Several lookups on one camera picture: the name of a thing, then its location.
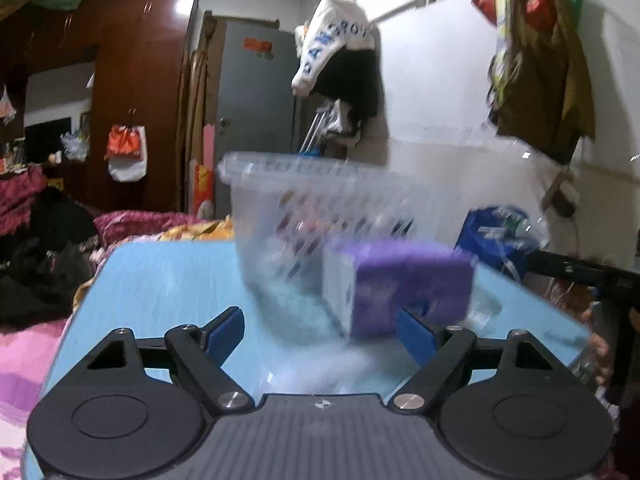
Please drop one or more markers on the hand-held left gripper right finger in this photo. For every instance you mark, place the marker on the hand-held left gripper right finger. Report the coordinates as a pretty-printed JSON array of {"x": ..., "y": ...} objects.
[{"x": 415, "y": 335}]

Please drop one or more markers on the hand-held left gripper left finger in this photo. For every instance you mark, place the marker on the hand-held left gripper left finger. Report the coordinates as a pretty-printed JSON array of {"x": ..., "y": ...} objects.
[{"x": 225, "y": 332}]

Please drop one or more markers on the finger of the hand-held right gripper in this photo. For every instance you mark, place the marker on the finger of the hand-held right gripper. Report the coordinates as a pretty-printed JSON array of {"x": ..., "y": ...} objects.
[{"x": 565, "y": 266}]

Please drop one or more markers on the purple tissue pack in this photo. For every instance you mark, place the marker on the purple tissue pack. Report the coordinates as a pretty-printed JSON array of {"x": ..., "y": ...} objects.
[{"x": 400, "y": 280}]

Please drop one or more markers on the white plastic basket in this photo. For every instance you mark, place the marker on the white plastic basket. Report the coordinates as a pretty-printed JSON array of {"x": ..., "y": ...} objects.
[{"x": 280, "y": 200}]

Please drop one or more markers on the person's right hand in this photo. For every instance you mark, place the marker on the person's right hand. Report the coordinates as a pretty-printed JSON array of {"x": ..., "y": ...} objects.
[{"x": 600, "y": 355}]

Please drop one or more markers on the blue shopping bag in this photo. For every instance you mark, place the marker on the blue shopping bag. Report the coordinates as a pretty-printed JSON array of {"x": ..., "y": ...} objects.
[{"x": 480, "y": 235}]

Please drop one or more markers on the yellow printed blanket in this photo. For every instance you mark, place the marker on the yellow printed blanket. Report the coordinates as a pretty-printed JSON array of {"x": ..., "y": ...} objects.
[{"x": 200, "y": 230}]

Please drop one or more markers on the brown hanging jacket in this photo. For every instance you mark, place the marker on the brown hanging jacket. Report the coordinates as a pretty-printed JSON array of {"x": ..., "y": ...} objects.
[{"x": 540, "y": 100}]

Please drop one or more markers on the black clothing pile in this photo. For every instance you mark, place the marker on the black clothing pile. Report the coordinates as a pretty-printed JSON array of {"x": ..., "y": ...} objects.
[{"x": 40, "y": 270}]

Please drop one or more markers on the pink checked cloth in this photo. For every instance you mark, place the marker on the pink checked cloth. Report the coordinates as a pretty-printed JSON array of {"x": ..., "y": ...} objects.
[{"x": 25, "y": 370}]

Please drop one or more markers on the red white plastic bag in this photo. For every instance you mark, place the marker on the red white plastic bag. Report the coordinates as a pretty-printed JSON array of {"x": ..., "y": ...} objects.
[{"x": 125, "y": 150}]

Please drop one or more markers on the metal folding rack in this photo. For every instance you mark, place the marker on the metal folding rack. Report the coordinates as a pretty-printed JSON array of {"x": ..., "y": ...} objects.
[{"x": 320, "y": 130}]

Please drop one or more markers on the wooden poles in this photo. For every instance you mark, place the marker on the wooden poles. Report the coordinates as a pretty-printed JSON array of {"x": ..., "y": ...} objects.
[{"x": 197, "y": 110}]

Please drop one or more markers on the grey door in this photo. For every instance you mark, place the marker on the grey door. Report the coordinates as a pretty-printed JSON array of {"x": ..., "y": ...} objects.
[{"x": 250, "y": 100}]

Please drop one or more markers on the dark red plaid blanket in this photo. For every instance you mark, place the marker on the dark red plaid blanket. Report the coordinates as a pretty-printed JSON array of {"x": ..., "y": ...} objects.
[{"x": 20, "y": 195}]

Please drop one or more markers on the brown wooden wardrobe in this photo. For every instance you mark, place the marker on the brown wooden wardrobe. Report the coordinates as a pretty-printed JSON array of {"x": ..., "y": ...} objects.
[{"x": 140, "y": 85}]

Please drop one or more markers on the black monitor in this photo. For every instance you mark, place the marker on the black monitor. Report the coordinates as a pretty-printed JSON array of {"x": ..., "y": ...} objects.
[{"x": 47, "y": 140}]

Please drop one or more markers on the black hanging garment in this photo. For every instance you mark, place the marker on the black hanging garment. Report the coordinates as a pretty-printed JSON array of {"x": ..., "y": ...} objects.
[{"x": 350, "y": 80}]

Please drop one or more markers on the red paper sign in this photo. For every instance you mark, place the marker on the red paper sign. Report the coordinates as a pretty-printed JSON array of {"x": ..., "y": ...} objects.
[{"x": 257, "y": 46}]

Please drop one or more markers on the white hooded sweater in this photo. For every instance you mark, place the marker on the white hooded sweater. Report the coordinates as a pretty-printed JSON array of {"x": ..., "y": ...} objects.
[{"x": 330, "y": 25}]

